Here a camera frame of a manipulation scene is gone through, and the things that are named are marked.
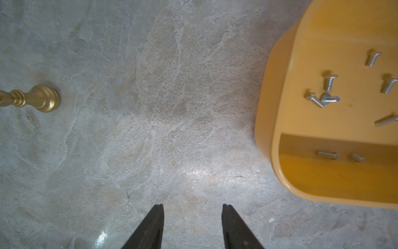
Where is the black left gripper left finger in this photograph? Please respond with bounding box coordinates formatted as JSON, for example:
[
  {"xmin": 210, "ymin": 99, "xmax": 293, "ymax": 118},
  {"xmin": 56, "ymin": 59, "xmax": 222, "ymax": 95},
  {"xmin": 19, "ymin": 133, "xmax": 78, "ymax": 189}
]
[{"xmin": 122, "ymin": 204, "xmax": 164, "ymax": 249}]

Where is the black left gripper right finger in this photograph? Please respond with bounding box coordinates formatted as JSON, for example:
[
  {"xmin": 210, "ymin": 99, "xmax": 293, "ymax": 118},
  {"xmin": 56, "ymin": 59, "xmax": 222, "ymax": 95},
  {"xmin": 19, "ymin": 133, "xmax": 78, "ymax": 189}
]
[{"xmin": 221, "ymin": 204, "xmax": 264, "ymax": 249}]

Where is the silver screw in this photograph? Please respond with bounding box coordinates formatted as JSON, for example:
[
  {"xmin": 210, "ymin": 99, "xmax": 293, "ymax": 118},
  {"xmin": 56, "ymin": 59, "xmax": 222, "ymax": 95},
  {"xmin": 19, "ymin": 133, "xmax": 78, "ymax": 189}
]
[
  {"xmin": 381, "ymin": 78, "xmax": 398, "ymax": 94},
  {"xmin": 349, "ymin": 153, "xmax": 365, "ymax": 162},
  {"xmin": 365, "ymin": 51, "xmax": 382, "ymax": 67},
  {"xmin": 305, "ymin": 92, "xmax": 324, "ymax": 108},
  {"xmin": 324, "ymin": 74, "xmax": 338, "ymax": 91},
  {"xmin": 316, "ymin": 150, "xmax": 339, "ymax": 160},
  {"xmin": 320, "ymin": 93, "xmax": 341, "ymax": 105},
  {"xmin": 375, "ymin": 115, "xmax": 398, "ymax": 127}
]

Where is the yellow plastic storage box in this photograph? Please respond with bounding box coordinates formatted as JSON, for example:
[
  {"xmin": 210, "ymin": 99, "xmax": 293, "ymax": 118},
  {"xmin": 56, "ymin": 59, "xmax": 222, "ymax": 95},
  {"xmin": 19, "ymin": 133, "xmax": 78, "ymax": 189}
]
[{"xmin": 255, "ymin": 1, "xmax": 398, "ymax": 209}]

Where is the gold chess bishop piece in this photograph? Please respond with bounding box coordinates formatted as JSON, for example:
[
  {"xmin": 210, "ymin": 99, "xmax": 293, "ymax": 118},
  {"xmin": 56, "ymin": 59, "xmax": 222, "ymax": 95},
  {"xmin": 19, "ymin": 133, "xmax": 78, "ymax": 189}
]
[{"xmin": 1, "ymin": 85, "xmax": 61, "ymax": 113}]

